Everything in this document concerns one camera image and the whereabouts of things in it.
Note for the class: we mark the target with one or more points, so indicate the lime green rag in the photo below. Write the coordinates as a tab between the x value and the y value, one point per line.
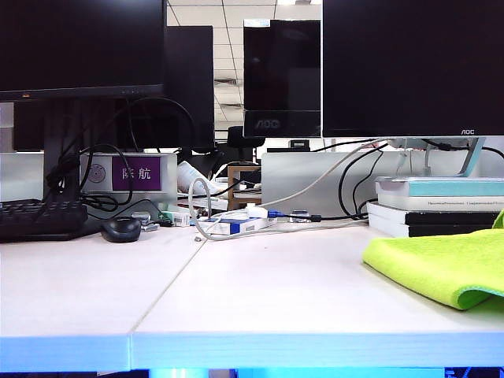
441	264

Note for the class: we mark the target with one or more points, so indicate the small wooden shelf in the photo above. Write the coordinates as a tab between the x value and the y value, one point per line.
232	189

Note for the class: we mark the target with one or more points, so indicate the white and blue VGA adapter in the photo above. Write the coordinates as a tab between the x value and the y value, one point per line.
258	211

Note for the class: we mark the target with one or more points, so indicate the blue and white carton box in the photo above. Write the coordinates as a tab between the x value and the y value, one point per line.
240	227

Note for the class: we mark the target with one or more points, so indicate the silver partition panel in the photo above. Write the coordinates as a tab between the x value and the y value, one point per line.
291	173

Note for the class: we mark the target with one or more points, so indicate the pile of papers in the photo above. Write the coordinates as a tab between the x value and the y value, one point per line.
212	204

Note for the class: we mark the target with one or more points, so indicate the black office chair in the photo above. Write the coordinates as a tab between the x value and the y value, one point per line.
236	138

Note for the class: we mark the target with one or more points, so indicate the small silver metal connector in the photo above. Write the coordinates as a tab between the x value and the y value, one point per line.
301	216

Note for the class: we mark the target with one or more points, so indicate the white paper bottle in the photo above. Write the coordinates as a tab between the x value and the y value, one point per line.
189	173

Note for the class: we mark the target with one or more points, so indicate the small black label holder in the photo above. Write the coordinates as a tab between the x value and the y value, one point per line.
301	144

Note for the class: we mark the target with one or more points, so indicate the small green and white box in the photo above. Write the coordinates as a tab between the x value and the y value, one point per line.
179	219

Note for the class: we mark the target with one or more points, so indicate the small AOC monitor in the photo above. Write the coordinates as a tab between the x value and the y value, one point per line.
283	71

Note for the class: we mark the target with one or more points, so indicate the dark monitor back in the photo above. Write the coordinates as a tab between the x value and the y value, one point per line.
189	78

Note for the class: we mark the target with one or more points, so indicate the purple name sign plate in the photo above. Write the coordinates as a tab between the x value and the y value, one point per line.
118	185

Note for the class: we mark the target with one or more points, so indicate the black computer mouse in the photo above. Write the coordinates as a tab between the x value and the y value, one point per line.
120	230

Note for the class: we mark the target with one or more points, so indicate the white book with title text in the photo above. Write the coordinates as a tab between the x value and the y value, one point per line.
413	203

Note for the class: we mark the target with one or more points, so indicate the black monitor stand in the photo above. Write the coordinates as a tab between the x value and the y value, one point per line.
59	138

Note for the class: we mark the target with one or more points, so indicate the teal book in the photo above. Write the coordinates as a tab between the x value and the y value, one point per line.
453	188

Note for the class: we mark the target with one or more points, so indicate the large AOC monitor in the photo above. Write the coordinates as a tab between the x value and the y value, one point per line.
413	67

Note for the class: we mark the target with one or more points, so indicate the black book with chipped edge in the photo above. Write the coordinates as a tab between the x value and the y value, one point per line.
453	217

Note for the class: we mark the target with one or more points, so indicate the black keyboard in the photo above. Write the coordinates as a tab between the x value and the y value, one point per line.
39	220

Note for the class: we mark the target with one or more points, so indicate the silver monitor stand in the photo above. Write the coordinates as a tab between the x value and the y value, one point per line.
472	157

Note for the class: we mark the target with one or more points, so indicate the black monitor with thin bezel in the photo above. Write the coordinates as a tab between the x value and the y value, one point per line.
78	43

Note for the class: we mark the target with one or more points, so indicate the frosted partition panel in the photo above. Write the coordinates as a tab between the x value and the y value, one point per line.
19	177

